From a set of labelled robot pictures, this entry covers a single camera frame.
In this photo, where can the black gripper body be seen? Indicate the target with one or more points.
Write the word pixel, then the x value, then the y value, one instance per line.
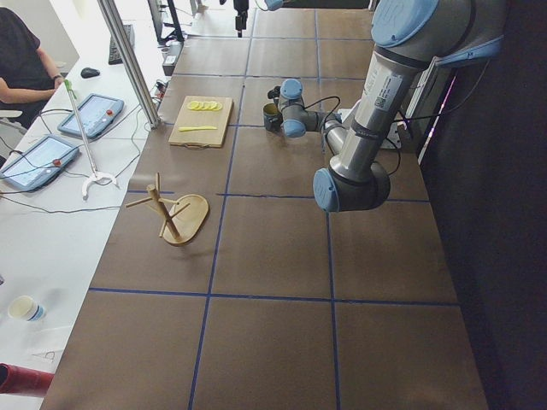
pixel 240 11

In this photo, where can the dark grey HOME mug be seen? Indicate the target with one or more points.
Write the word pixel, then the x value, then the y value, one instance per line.
pixel 272 117

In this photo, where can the wooden cup storage rack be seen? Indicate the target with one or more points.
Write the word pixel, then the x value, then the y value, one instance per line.
pixel 181 218

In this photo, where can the white paper cup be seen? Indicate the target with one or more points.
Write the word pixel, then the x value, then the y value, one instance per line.
pixel 26 308

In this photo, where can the yellow plastic knife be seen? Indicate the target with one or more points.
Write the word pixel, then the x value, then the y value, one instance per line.
pixel 196 128

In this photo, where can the bamboo cutting board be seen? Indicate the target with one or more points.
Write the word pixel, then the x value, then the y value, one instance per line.
pixel 202 139

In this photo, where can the black computer mouse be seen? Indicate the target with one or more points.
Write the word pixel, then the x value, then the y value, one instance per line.
pixel 88 72

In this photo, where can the far teach pendant tablet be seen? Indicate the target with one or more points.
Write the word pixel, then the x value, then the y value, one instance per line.
pixel 97 112

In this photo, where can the teach pendant tablet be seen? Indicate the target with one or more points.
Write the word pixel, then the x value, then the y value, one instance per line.
pixel 39 164
pixel 97 112

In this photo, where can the reacher grabber stick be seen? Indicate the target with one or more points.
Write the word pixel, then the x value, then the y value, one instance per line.
pixel 96 176

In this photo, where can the seated person black shirt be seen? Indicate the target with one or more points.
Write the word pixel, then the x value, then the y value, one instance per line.
pixel 29 76

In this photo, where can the near teach pendant tablet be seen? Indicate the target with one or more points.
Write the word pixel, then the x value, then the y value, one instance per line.
pixel 39 164

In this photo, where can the red object at edge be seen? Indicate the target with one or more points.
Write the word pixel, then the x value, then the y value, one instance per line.
pixel 16 380

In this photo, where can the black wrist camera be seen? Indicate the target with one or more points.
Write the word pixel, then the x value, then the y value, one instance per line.
pixel 274 94

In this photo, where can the aluminium frame post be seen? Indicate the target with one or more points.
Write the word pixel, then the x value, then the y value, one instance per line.
pixel 115 25

